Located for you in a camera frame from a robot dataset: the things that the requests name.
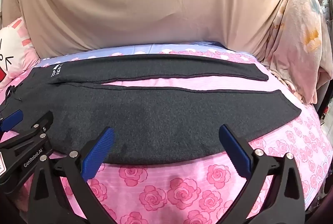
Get pink rose print bed sheet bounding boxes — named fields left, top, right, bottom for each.
left=0, top=43, right=333, bottom=224

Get pale floral blanket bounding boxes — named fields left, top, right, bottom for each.
left=260, top=0, right=331, bottom=105

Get pink rabbit face pillow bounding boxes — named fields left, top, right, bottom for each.
left=0, top=16, right=41, bottom=90

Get dark grey pants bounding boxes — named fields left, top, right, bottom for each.
left=0, top=54, right=302, bottom=165

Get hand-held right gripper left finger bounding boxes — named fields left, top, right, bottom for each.
left=27, top=127, right=123, bottom=224

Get beige blanket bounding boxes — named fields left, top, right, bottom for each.
left=0, top=0, right=294, bottom=64

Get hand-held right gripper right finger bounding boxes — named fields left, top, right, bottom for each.
left=219, top=124, right=306, bottom=224

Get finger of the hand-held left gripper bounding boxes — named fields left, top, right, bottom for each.
left=0, top=111, right=54, bottom=155
left=0, top=110, right=24, bottom=133

